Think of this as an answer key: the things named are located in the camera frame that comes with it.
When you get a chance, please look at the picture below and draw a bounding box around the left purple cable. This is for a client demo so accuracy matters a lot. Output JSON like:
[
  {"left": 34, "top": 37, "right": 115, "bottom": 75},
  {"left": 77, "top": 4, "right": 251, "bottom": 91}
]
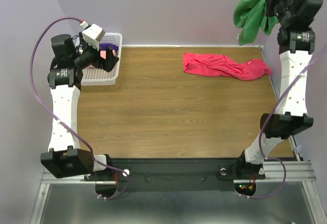
[{"left": 30, "top": 17, "right": 131, "bottom": 201}]

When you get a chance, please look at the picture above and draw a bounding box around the red towel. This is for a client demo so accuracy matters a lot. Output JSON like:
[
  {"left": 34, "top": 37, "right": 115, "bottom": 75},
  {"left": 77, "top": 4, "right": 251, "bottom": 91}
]
[{"left": 183, "top": 53, "right": 273, "bottom": 81}]

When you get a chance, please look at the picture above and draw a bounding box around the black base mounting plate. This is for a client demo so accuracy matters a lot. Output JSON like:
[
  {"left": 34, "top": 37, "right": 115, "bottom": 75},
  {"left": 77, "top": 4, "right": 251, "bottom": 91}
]
[{"left": 85, "top": 158, "right": 265, "bottom": 196}]

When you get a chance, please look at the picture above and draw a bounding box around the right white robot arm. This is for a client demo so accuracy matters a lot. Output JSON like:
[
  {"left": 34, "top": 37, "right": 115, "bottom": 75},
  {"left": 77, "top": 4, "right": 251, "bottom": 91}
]
[{"left": 233, "top": 0, "right": 324, "bottom": 178}]

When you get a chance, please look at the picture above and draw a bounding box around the green towel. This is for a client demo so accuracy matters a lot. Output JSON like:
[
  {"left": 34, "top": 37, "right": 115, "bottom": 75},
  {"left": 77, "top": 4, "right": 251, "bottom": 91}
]
[{"left": 233, "top": 0, "right": 278, "bottom": 45}]

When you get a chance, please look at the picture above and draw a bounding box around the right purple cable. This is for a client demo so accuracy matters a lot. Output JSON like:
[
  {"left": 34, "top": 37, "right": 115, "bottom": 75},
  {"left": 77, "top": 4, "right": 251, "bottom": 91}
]
[{"left": 239, "top": 44, "right": 327, "bottom": 200}]

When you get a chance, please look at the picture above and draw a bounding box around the white perforated plastic basket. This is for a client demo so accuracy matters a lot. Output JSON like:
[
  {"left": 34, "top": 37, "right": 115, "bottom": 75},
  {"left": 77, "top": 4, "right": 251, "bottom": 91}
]
[{"left": 81, "top": 33, "right": 123, "bottom": 86}]

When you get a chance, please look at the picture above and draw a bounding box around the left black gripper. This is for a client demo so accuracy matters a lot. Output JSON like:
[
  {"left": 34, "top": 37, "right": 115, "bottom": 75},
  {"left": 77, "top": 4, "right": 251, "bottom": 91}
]
[{"left": 73, "top": 31, "right": 119, "bottom": 72}]

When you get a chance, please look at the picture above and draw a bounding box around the pink towel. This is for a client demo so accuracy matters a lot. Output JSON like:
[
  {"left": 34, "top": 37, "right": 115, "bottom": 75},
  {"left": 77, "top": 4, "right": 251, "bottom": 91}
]
[{"left": 100, "top": 51, "right": 106, "bottom": 59}]

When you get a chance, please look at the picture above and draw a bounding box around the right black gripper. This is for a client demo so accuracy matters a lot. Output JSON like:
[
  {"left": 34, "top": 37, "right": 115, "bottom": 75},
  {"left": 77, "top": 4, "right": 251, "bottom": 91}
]
[{"left": 265, "top": 0, "right": 299, "bottom": 27}]

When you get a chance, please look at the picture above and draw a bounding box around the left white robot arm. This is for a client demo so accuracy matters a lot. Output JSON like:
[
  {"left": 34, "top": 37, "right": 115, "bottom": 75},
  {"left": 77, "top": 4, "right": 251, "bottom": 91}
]
[{"left": 40, "top": 34, "right": 119, "bottom": 180}]

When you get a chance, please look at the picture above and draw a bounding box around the purple cable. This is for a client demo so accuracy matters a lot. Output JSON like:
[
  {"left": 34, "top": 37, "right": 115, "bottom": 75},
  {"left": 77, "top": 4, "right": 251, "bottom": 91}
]
[
  {"left": 30, "top": 17, "right": 131, "bottom": 201},
  {"left": 239, "top": 44, "right": 327, "bottom": 200}
]

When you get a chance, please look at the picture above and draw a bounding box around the rolled purple towel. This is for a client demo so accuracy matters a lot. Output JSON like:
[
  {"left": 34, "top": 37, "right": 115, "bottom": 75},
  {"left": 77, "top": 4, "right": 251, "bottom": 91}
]
[{"left": 99, "top": 43, "right": 119, "bottom": 54}]

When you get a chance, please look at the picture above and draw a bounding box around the aluminium frame rail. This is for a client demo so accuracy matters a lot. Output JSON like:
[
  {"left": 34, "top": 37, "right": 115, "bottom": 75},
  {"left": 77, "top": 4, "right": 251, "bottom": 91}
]
[{"left": 41, "top": 161, "right": 317, "bottom": 185}]

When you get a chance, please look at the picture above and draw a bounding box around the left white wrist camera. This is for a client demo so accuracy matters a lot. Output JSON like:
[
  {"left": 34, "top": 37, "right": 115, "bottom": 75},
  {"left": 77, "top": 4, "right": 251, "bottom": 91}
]
[{"left": 82, "top": 23, "right": 106, "bottom": 51}]

